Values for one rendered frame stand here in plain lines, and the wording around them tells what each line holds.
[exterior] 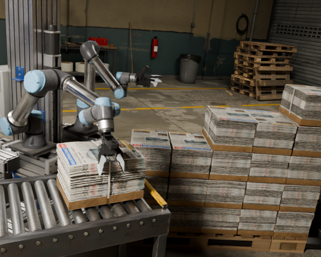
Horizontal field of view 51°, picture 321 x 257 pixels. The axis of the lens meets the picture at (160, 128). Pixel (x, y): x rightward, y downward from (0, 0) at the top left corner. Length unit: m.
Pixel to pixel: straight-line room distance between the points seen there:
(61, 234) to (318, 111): 1.86
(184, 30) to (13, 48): 7.73
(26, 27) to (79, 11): 6.32
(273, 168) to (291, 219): 0.48
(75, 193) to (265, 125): 1.42
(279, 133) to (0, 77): 1.98
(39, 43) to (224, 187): 1.64
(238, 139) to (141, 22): 7.17
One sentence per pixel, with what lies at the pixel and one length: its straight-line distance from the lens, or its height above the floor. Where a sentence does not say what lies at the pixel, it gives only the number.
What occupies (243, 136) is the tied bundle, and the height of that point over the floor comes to 0.95.
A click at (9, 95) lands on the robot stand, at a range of 2.63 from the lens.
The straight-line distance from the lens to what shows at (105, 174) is 1.61.
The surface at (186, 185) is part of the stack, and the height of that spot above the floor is 0.55.
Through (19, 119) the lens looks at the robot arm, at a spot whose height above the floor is 1.05.
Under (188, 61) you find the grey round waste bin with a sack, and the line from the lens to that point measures 9.35.
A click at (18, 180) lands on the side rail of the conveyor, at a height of 0.80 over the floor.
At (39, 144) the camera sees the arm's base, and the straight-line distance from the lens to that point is 2.29.
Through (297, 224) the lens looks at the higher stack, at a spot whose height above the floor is 0.27.
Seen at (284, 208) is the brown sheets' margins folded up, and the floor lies 0.40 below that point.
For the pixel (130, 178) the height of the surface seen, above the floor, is 0.93.
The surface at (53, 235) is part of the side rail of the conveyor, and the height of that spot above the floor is 0.80.
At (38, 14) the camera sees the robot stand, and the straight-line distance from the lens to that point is 2.41.
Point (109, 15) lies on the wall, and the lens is 9.00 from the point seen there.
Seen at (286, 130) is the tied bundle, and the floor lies 1.02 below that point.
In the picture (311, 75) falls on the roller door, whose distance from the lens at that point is 10.25.
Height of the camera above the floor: 1.69
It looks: 18 degrees down
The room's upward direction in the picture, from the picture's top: 6 degrees clockwise
